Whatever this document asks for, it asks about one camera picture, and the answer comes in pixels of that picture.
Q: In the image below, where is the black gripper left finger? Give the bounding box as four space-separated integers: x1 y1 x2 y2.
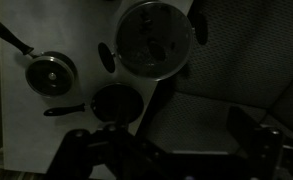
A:
45 123 169 180

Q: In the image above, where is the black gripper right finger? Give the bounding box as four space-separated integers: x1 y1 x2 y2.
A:
226 105 284 180

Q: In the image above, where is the large glass pot lid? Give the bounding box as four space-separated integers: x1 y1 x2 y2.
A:
115 0 194 82

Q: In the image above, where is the large black pot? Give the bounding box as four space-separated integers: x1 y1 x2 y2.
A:
97 0 209 82

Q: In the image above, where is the small glass saucepan lid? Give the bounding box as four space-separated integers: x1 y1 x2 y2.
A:
25 55 75 98

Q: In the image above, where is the black frying pan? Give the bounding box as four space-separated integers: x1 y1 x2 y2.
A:
43 83 145 124

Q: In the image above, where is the dark grey sofa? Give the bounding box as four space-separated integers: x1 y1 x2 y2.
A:
142 0 293 158

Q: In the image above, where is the grey coffee table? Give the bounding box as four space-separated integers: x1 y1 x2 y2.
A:
0 0 194 174

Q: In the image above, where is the small black saucepan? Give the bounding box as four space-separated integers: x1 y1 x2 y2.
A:
0 14 79 98

